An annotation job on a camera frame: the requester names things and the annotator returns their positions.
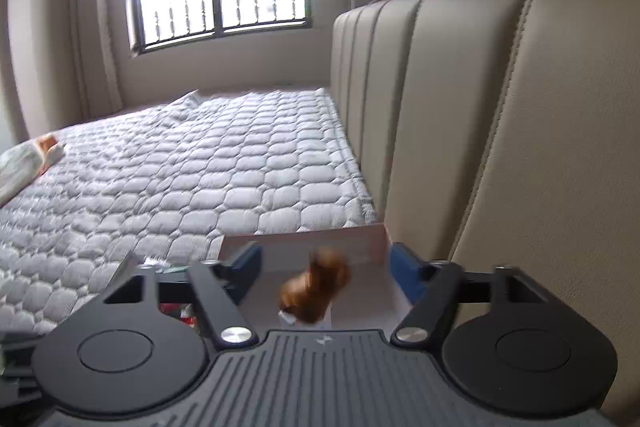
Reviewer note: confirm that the grey quilted mattress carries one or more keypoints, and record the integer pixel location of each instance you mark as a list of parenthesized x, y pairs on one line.
[(200, 172)]

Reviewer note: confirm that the beige padded headboard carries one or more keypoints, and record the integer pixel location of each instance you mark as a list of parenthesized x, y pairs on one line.
[(475, 132)]

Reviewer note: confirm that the cardboard box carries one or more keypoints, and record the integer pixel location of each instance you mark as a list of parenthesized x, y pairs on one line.
[(365, 287)]

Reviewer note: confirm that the beige curtain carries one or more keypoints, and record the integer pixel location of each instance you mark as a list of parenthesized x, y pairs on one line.
[(55, 17)]

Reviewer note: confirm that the white orange cloth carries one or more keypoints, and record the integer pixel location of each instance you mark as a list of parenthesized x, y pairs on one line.
[(22, 164)]

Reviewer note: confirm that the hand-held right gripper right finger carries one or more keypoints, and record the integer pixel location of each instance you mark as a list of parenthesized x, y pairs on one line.
[(406, 272)]

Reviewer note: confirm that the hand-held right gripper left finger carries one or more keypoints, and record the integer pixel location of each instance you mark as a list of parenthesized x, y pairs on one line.
[(248, 272)]

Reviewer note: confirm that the brown toy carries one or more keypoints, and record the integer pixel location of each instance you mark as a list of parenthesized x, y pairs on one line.
[(312, 292)]

